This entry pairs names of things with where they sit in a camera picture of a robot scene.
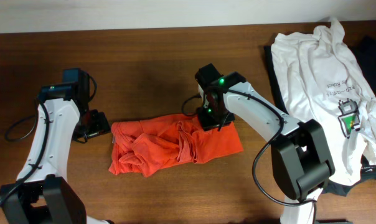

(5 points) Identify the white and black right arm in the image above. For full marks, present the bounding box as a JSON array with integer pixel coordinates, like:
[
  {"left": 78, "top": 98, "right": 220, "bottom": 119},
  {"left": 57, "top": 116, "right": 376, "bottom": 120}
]
[{"left": 195, "top": 71, "right": 335, "bottom": 223}]

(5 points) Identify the black garment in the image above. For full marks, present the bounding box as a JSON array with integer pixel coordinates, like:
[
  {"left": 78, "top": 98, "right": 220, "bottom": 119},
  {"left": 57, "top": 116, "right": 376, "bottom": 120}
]
[{"left": 350, "top": 36, "right": 376, "bottom": 97}]

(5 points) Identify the white crumpled t-shirt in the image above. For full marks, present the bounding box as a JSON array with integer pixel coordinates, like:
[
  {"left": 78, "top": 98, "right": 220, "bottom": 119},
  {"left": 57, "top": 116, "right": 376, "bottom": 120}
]
[{"left": 271, "top": 19, "right": 376, "bottom": 186}]

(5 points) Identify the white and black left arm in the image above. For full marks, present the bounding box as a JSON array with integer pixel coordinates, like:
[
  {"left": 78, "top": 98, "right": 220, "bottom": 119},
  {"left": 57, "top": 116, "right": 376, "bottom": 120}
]
[{"left": 0, "top": 83, "right": 110, "bottom": 223}]

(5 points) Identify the red printed t-shirt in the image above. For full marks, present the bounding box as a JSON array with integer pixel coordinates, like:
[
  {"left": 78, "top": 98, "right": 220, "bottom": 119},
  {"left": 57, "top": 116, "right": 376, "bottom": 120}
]
[{"left": 109, "top": 114, "right": 243, "bottom": 177}]

